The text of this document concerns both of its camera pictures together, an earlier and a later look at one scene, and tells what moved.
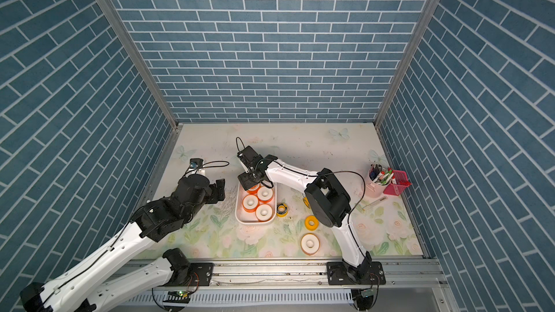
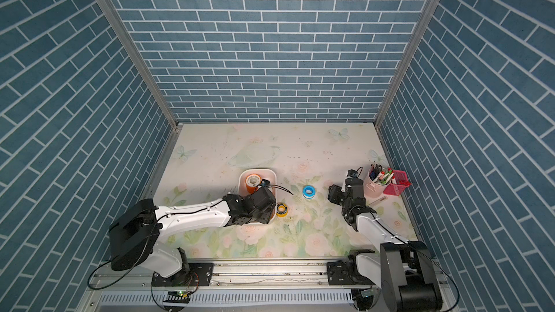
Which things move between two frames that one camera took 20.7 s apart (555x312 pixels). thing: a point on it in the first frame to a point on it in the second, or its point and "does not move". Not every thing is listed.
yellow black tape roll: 282,209 does not move
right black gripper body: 247,180 to 340,197
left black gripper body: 210,196 to 264,217
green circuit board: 177,296 does not move
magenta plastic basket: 402,182 does not move
